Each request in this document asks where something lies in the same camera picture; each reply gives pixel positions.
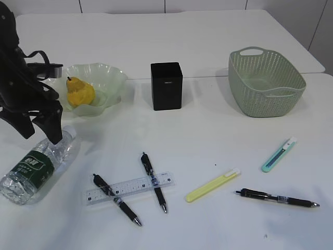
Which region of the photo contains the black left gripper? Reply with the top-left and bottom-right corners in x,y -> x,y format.
1,46 -> 63,145

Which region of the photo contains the yellow pear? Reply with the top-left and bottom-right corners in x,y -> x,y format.
66,77 -> 96,108

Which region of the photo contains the clear water bottle green label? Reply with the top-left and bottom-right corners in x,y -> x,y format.
1,126 -> 78,205

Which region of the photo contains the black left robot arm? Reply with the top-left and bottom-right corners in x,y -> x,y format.
1,3 -> 63,144

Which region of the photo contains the green wavy glass plate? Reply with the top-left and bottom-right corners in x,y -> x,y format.
44,62 -> 127,116

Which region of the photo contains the black pen under ruler left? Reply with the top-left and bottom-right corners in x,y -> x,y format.
93,174 -> 142,227

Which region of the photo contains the black pen over ruler middle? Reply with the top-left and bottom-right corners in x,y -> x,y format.
140,152 -> 168,214

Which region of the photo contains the transparent plastic ruler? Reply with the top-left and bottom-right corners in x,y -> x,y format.
82,172 -> 175,206

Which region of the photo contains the black square pen holder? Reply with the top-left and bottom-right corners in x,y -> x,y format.
150,62 -> 183,111

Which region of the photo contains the yellow utility knife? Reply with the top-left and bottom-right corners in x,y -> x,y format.
185,168 -> 241,203

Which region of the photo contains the black pen right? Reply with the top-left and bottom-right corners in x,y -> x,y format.
235,188 -> 320,208

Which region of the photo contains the green woven plastic basket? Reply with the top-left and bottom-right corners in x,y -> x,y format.
228,46 -> 306,118

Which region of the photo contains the teal utility knife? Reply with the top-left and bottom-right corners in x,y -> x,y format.
261,137 -> 298,173

